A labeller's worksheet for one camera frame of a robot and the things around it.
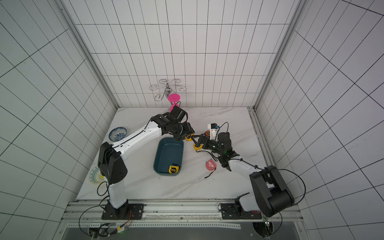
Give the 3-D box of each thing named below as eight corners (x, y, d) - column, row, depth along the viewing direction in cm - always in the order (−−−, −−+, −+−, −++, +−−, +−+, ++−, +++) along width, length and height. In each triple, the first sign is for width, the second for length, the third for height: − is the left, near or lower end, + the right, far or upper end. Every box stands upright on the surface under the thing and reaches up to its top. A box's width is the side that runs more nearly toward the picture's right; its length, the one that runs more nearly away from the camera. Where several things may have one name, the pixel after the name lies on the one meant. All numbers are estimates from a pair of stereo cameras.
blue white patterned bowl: (110, 141, 102) (107, 137, 98) (115, 130, 108) (112, 126, 104) (125, 141, 102) (122, 137, 98) (129, 130, 108) (126, 126, 104)
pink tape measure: (210, 172, 88) (210, 171, 86) (203, 165, 91) (204, 163, 89) (217, 166, 90) (217, 165, 89) (210, 159, 93) (211, 158, 92)
